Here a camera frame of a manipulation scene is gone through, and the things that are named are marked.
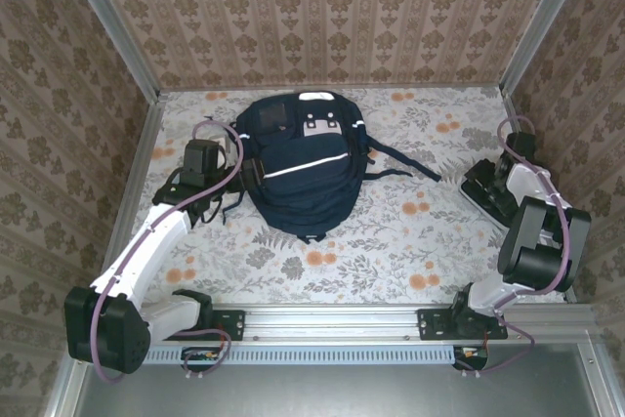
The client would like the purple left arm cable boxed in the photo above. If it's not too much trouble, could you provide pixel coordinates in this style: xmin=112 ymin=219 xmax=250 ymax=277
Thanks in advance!
xmin=92 ymin=118 xmax=245 ymax=384

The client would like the aluminium frame post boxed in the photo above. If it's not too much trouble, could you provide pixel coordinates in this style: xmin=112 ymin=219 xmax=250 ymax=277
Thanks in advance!
xmin=57 ymin=0 xmax=162 ymax=104
xmin=498 ymin=0 xmax=596 ymax=99

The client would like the grey slotted cable duct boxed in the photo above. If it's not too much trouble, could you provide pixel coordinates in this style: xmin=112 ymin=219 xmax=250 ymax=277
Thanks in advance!
xmin=90 ymin=346 xmax=458 ymax=365

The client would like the thin black left gripper wire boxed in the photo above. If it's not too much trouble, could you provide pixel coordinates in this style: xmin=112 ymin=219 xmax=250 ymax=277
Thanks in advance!
xmin=192 ymin=194 xmax=229 ymax=226

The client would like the grey metal sheet panel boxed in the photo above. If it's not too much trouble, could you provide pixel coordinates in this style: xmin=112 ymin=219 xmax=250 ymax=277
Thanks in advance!
xmin=72 ymin=344 xmax=606 ymax=417

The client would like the small connector with orange wires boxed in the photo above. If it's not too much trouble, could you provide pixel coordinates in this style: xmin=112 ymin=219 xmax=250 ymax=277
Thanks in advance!
xmin=181 ymin=346 xmax=222 ymax=372
xmin=451 ymin=344 xmax=492 ymax=371

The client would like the floral tablecloth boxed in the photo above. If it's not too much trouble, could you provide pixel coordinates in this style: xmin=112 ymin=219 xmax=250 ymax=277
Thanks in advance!
xmin=112 ymin=87 xmax=573 ymax=305

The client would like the black oblong case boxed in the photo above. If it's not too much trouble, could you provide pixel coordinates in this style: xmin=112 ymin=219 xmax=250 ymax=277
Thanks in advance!
xmin=458 ymin=158 xmax=514 ymax=232

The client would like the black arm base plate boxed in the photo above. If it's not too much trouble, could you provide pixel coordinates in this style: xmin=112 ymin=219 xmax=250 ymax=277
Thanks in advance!
xmin=417 ymin=308 xmax=509 ymax=342
xmin=158 ymin=309 xmax=247 ymax=342

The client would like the aluminium frame rail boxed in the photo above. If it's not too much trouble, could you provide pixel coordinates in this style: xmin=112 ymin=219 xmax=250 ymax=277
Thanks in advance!
xmin=72 ymin=304 xmax=600 ymax=340
xmin=158 ymin=83 xmax=505 ymax=94
xmin=91 ymin=92 xmax=170 ymax=306
xmin=501 ymin=88 xmax=580 ymax=306

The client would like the navy blue backpack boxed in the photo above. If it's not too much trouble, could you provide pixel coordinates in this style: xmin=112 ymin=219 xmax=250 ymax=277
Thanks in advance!
xmin=222 ymin=91 xmax=443 ymax=245

